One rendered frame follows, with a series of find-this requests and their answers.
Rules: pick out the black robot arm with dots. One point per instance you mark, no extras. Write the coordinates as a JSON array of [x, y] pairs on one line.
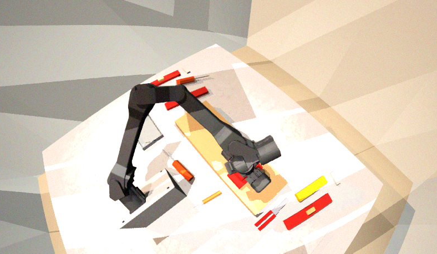
[[141, 101]]

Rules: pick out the orange-handled awl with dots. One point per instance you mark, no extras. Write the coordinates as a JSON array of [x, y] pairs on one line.
[[210, 197], [188, 80], [180, 168]]

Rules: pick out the yellow rectangular bar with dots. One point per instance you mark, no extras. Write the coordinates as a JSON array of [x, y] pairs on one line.
[[310, 189]]

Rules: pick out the orange rectangular panel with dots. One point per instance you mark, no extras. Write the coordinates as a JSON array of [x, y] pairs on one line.
[[206, 145]]

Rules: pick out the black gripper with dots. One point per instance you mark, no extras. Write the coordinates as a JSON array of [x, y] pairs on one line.
[[256, 178]]

